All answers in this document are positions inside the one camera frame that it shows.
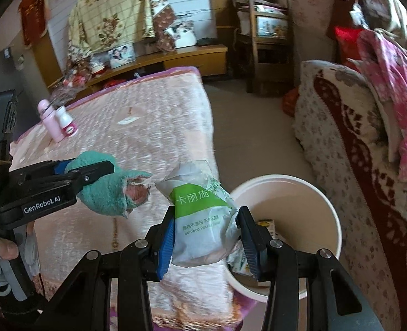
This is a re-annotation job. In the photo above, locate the red cushion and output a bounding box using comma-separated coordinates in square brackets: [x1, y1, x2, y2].
[334, 26, 364, 63]

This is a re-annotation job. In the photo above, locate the dark wooden chair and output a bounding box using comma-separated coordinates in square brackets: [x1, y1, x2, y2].
[227, 0, 295, 94]

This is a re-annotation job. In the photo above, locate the teal plush toy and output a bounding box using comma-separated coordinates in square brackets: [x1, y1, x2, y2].
[65, 151, 154, 218]

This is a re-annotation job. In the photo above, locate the yellow floral cloth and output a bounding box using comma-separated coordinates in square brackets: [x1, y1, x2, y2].
[67, 0, 170, 73]

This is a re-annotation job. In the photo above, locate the wooden low cabinet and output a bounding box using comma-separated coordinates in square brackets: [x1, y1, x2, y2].
[48, 44, 229, 90]

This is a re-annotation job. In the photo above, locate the grey refrigerator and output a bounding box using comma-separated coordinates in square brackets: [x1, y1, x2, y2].
[0, 50, 28, 97]

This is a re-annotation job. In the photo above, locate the photo frame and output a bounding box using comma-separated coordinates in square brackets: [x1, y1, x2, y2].
[108, 44, 136, 69]

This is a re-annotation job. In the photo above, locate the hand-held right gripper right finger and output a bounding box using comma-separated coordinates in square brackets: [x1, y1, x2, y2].
[236, 206, 383, 331]

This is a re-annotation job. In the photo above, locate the white teal wrapper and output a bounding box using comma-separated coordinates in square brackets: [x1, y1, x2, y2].
[228, 245, 256, 276]

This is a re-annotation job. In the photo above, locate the red wall hanging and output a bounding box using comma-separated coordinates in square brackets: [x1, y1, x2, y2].
[19, 0, 47, 47]

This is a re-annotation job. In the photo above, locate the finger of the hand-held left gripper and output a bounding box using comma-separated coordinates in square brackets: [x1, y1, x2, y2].
[34, 159, 74, 180]
[62, 160, 116, 197]

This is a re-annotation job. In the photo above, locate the pink floral blanket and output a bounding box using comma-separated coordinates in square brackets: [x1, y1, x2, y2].
[357, 29, 407, 181]

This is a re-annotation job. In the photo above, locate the patterned sofa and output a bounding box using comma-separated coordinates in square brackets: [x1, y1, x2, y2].
[293, 59, 407, 331]

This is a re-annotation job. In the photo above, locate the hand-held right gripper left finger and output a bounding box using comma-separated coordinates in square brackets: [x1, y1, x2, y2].
[34, 206, 176, 331]

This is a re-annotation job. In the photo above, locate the white floral kettle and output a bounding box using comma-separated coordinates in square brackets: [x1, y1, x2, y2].
[165, 24, 197, 49]

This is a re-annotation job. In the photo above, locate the person's left hand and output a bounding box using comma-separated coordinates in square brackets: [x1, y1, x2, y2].
[0, 222, 41, 296]

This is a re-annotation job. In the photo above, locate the white plastic bucket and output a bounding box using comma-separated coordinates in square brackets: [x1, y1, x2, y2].
[226, 175, 342, 304]

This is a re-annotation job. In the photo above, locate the white green tissue packet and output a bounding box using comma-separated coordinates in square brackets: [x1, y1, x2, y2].
[154, 160, 242, 268]

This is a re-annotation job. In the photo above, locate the white bottle pink label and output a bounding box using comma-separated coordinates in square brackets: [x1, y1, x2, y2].
[56, 106, 78, 138]

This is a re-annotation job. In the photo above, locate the framed floral picture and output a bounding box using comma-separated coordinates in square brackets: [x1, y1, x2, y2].
[257, 17, 290, 38]

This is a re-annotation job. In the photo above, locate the red bag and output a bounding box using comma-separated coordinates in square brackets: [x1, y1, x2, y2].
[281, 88, 301, 118]

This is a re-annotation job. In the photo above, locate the pink thermos bottle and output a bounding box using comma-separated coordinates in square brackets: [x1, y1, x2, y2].
[38, 99, 66, 143]

